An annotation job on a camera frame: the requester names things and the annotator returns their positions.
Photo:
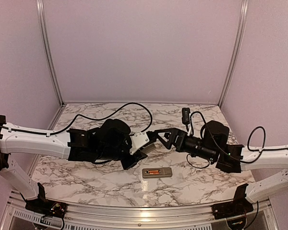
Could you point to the aluminium frame post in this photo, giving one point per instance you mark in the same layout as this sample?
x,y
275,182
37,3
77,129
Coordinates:
x,y
47,49
235,53

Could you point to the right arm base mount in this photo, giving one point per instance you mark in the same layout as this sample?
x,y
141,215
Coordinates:
x,y
239,205

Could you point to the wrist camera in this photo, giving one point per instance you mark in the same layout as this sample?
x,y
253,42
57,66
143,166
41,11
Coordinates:
x,y
139,139
185,115

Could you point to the orange battery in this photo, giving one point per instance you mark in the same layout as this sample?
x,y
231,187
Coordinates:
x,y
153,172

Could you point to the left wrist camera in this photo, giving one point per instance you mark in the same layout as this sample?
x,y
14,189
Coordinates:
x,y
139,139

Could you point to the right aluminium frame post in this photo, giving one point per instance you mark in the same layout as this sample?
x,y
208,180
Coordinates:
x,y
235,53

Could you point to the front aluminium rail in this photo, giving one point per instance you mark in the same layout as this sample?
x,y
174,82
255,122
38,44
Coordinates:
x,y
94,217

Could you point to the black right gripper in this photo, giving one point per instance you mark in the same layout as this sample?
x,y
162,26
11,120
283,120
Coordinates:
x,y
174,131

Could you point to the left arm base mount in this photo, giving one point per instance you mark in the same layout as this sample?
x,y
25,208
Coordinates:
x,y
45,206

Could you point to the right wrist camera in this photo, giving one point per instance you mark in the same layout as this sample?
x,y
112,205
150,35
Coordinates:
x,y
185,115

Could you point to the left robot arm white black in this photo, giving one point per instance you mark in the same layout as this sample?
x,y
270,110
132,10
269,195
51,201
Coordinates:
x,y
113,141

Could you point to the grey white remote control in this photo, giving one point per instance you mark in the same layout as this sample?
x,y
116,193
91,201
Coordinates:
x,y
162,172

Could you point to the left aluminium frame post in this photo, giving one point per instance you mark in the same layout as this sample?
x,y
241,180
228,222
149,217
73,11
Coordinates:
x,y
47,49

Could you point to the grey battery compartment cover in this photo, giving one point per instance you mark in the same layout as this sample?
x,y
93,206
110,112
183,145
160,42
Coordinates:
x,y
149,148

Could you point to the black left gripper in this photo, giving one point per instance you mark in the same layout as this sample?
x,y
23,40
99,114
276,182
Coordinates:
x,y
127,164

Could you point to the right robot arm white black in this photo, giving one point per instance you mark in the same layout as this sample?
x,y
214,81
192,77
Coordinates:
x,y
212,146

